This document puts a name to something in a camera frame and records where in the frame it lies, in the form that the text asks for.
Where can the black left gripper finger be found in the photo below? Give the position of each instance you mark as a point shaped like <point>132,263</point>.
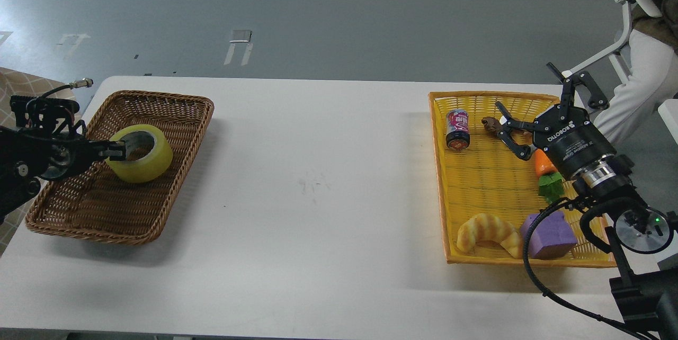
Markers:
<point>113,155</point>
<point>105,146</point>

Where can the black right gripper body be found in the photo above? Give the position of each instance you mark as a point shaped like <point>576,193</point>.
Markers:
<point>572,141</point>

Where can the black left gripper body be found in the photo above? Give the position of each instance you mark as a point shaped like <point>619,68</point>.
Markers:
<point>67,159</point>

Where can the yellow tape roll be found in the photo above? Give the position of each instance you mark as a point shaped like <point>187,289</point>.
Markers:
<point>148,154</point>

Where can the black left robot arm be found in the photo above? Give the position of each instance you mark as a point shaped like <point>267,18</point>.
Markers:
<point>38,120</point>

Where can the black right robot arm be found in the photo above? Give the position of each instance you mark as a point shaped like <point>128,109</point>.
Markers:
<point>614,216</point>

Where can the orange toy carrot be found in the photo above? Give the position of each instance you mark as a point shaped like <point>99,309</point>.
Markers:
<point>549,180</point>

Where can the brown toy lion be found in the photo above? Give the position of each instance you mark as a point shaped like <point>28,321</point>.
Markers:
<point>492,126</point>

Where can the yellow plastic basket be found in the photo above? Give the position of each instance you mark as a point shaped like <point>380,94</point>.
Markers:
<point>486,177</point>

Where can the brown wicker basket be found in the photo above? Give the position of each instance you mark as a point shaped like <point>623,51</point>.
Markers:
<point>99,206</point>

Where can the small drink can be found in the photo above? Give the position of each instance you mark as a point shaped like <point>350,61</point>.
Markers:
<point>457,134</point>

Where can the seated person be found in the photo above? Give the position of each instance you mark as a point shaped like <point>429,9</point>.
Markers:
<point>653,73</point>

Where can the toy croissant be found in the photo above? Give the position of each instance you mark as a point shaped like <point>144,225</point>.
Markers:
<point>485,227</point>

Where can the purple foam block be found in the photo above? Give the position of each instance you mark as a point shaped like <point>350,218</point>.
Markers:
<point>552,238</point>

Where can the beige checkered cloth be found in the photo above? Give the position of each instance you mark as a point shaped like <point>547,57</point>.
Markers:
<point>14,82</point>

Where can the white office chair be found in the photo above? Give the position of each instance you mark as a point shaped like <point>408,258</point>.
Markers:
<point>614,51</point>

